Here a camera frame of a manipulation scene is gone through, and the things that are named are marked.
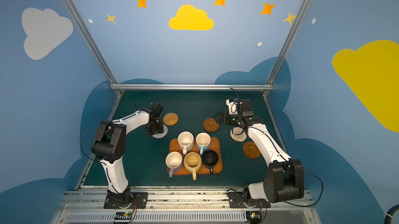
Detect grey felt coaster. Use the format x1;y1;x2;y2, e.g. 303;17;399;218
152;125;168;139

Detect brown wooden coaster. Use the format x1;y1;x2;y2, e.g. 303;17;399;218
203;118;219;132
243;141;261;159

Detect woven rattan coaster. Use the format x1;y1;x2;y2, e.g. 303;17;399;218
163;113;179;126

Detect white multicolour woven coaster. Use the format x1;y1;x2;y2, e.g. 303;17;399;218
230;127;247;142

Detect light blue mug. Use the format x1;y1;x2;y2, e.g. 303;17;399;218
195;132;211;155

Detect white speckled mug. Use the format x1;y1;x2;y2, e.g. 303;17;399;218
178;131;194;155

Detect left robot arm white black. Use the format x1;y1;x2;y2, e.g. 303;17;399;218
90;103;164;209

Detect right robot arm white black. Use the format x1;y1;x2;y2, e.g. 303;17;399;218
213;97;304;203

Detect orange wooden tray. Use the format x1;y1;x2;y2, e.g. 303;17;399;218
167;136;223;176

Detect lilac mug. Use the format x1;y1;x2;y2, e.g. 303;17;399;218
165;151;183;178

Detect black mug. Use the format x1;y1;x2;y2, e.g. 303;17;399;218
202;150;219;175

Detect yellow beige mug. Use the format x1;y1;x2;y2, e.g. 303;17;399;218
183;152;202;180

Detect rear aluminium crossbar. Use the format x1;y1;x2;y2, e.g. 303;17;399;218
110;84;273;90

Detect left controller board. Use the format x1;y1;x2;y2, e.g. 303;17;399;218
113;212;133;224

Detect controller board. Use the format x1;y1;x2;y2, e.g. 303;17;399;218
113;212;133;224
245;212;262;224

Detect right controller board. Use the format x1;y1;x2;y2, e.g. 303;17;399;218
245;212;262;224

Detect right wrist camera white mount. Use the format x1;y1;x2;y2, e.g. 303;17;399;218
226;97;238;115

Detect right aluminium frame post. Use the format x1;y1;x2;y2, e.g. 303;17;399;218
262;0;313;100

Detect aluminium frame post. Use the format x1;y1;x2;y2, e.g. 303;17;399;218
61;0;117;85
262;0;313;100

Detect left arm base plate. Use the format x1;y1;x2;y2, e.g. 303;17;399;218
103;191;148;209

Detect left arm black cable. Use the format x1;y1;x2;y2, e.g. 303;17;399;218
80;97;161;162

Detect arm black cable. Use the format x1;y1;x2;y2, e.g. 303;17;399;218
229;87;324;208
80;97;161;162

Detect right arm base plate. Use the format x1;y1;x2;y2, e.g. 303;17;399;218
226;190;271;209

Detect aluminium rail front frame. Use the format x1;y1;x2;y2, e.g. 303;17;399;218
51;186;321;224

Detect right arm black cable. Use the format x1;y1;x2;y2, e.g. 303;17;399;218
229;87;324;208

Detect left aluminium frame post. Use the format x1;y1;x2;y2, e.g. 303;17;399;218
61;0;117;85

